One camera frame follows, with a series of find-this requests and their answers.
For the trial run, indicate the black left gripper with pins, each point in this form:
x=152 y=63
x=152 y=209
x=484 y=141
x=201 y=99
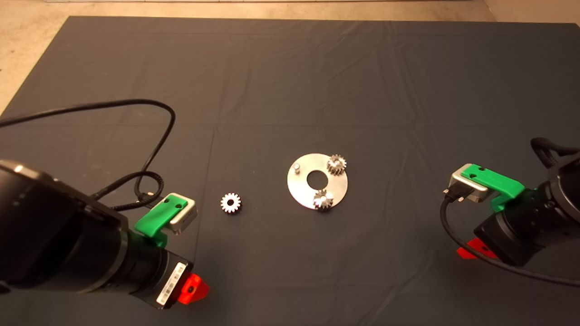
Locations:
x=152 y=276

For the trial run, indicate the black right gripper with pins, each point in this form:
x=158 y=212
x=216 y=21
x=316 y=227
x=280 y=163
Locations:
x=516 y=235

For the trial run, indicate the bright steel planetary gear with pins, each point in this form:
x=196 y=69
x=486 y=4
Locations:
x=231 y=199

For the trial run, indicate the dark steel planetary gear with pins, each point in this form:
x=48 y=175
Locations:
x=336 y=166
x=323 y=201

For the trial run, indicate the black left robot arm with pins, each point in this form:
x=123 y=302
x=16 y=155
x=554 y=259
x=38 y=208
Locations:
x=45 y=231

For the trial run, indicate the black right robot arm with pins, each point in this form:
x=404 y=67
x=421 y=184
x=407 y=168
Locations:
x=566 y=203

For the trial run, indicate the round metal carrier plate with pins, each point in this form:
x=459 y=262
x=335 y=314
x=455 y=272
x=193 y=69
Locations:
x=301 y=190

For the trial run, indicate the dark grey table cloth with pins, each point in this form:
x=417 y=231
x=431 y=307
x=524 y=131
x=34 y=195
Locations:
x=272 y=90

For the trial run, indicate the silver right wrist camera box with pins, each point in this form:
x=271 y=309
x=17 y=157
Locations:
x=471 y=192

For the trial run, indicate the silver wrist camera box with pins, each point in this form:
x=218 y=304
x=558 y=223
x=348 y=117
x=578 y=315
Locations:
x=471 y=192
x=186 y=219

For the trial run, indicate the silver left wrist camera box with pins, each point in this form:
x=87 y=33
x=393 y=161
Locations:
x=186 y=219

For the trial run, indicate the green right camera mount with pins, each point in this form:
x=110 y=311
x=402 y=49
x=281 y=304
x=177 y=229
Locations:
x=494 y=181

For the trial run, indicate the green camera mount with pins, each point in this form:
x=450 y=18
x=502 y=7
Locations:
x=494 y=181
x=161 y=216

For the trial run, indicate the green left camera mount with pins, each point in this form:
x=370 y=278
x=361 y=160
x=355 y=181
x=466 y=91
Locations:
x=161 y=216

